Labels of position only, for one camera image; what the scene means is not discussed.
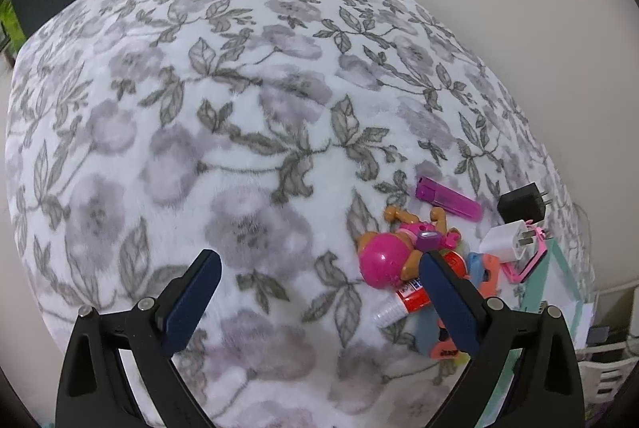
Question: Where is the pink watch band toy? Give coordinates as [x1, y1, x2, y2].
[502, 222, 547, 284]

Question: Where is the white wall charger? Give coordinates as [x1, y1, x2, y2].
[479, 220, 535, 264]

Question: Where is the red white glue stick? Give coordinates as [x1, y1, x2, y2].
[373, 251, 468, 329]

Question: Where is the black wall charger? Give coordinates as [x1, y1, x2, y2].
[497, 182, 552, 224]

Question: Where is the pink helmet dog figure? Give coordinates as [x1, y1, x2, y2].
[356, 205, 461, 289]

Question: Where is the purple lighter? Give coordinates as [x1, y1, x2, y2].
[415, 177, 483, 222]

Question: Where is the white shelf unit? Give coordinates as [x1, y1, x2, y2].
[575, 282, 638, 418]

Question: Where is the teal rimmed white box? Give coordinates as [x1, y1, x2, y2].
[476, 239, 587, 427]

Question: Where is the floral grey white blanket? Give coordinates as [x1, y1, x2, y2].
[6, 0, 595, 427]

